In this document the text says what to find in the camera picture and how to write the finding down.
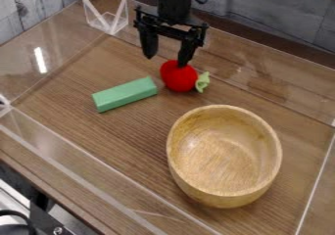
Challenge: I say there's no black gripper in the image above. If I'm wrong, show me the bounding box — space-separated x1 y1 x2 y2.
134 5 210 68

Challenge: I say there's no red plush fruit green stem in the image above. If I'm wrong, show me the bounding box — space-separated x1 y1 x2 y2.
161 60 211 93

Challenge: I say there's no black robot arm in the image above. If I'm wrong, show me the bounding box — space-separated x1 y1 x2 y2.
134 0 210 68

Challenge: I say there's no green rectangular block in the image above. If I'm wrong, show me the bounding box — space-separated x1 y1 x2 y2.
93 76 158 113

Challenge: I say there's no light wooden bowl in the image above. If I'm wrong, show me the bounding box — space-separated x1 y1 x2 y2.
167 105 283 209

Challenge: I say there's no clear acrylic tray enclosure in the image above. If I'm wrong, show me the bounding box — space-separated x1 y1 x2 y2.
0 4 335 235

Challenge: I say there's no black bracket bottom left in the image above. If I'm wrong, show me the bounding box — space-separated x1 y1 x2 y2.
30 203 75 235

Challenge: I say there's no black cable bottom left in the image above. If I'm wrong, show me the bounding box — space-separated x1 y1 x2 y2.
0 209 35 235

